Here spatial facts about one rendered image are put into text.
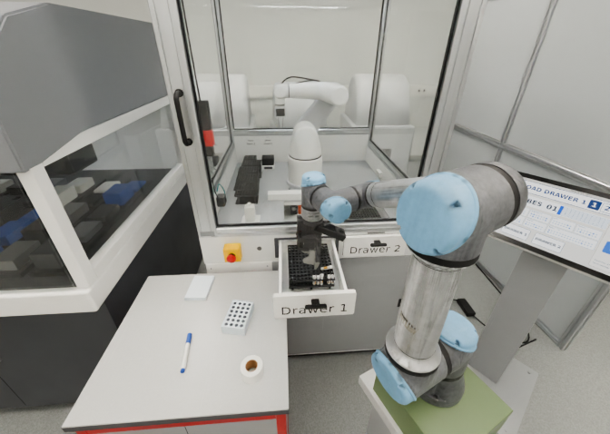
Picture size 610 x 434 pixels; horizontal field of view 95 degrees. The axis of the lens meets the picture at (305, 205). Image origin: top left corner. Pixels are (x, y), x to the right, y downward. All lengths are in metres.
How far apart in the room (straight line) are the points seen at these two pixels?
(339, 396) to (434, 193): 1.56
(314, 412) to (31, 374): 1.36
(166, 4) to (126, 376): 1.13
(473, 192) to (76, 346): 1.62
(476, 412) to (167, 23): 1.36
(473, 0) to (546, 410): 1.98
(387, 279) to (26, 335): 1.61
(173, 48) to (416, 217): 0.88
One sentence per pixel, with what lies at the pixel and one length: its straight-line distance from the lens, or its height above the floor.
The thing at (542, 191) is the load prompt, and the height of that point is 1.15.
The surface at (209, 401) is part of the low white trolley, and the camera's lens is 1.04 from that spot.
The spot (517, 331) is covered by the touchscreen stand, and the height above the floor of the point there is 0.46.
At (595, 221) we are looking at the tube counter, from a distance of 1.50.
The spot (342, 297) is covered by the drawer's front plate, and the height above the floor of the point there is 0.91.
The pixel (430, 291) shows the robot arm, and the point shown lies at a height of 1.30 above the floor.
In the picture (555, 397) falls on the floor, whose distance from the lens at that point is 2.32.
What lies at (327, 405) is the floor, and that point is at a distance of 1.84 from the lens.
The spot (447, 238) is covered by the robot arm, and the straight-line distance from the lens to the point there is 0.44.
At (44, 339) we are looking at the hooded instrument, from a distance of 1.72.
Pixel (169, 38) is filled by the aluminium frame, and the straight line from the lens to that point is 1.07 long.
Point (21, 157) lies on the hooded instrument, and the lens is 1.08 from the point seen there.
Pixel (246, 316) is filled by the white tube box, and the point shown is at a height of 0.79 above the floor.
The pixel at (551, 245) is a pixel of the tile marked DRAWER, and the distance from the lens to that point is 1.46.
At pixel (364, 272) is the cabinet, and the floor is 0.70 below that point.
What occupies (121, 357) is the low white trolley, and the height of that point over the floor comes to 0.76.
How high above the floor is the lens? 1.67
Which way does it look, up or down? 29 degrees down
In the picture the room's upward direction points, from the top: 1 degrees clockwise
